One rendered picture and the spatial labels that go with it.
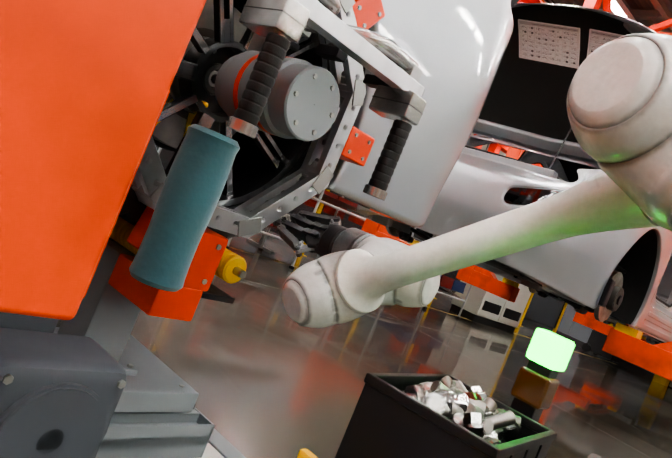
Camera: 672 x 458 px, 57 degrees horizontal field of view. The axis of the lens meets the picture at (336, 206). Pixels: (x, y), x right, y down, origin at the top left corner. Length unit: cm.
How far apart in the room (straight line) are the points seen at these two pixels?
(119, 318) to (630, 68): 104
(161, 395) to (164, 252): 44
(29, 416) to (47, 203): 34
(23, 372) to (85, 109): 37
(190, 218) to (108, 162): 45
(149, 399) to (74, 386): 53
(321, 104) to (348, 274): 31
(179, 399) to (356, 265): 58
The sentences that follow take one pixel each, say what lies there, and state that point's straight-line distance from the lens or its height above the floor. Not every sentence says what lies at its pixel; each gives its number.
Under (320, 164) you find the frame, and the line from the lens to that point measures 132.
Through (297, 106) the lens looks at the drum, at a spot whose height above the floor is 83.
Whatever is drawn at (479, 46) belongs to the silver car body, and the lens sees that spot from 187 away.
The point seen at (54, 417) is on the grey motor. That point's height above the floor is 35.
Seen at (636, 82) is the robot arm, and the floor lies 90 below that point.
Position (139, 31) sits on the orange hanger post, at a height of 77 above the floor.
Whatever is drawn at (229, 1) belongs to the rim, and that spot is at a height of 99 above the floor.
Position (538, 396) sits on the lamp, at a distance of 80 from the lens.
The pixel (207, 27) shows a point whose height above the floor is 94.
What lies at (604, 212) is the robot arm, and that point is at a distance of 86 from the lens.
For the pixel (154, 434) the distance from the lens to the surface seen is 135.
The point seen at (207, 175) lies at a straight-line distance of 98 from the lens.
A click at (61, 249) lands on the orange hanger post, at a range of 56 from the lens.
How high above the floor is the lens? 70
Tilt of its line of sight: level
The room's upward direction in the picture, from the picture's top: 22 degrees clockwise
